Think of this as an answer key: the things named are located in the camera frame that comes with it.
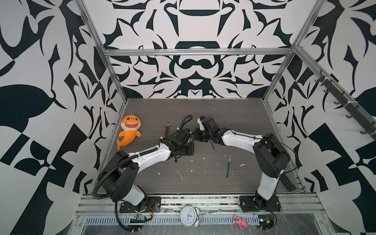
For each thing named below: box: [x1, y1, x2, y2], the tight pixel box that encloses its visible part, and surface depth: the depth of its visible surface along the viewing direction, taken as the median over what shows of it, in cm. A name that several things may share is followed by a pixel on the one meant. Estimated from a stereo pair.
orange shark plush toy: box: [117, 114, 142, 150], surface depth 97 cm
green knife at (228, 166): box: [226, 154, 232, 178], surface depth 89 cm
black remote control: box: [279, 173, 297, 192], surface depth 81 cm
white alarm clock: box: [180, 205, 201, 228], surface depth 69 cm
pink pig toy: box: [233, 215, 249, 230], surface depth 70 cm
